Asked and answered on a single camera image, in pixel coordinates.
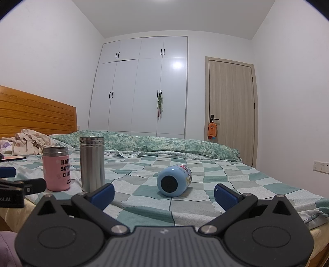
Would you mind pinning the light wooden door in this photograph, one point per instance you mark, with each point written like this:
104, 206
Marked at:
231, 107

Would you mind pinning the dark tablet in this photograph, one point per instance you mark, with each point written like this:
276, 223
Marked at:
14, 158

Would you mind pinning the white wardrobe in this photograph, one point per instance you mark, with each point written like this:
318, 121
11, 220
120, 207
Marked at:
138, 87

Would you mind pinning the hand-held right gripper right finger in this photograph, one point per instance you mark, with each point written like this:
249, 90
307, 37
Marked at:
224, 195

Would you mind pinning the orange hanging toy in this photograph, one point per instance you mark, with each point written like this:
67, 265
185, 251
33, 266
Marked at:
212, 130

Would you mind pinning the pile of cream clothes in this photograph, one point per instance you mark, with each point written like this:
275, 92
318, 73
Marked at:
30, 142

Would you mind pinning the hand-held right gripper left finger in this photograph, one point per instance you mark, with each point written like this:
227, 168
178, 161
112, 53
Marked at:
103, 195

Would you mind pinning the pink cup with steel rim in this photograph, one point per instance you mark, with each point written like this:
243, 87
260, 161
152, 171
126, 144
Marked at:
56, 169

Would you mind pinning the stainless steel cup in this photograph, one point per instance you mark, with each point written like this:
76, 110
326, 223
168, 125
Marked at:
92, 164

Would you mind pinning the white wall socket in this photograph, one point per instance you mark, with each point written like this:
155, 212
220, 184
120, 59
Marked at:
321, 166

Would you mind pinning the purple clothing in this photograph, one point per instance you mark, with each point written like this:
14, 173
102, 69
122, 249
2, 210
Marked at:
7, 249

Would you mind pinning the green patterned quilt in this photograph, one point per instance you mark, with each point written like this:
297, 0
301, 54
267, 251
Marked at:
159, 145

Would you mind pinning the green hanging ornament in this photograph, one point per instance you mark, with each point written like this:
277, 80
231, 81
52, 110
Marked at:
160, 105

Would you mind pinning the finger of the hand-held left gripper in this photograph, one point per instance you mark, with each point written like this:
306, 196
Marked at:
33, 185
7, 172

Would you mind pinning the light blue printed cup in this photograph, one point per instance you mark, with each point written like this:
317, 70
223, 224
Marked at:
173, 181

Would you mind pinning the purple printed cloth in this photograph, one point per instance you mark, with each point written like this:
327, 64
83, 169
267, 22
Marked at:
4, 146

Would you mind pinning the wooden headboard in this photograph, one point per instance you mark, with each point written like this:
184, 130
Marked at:
33, 113

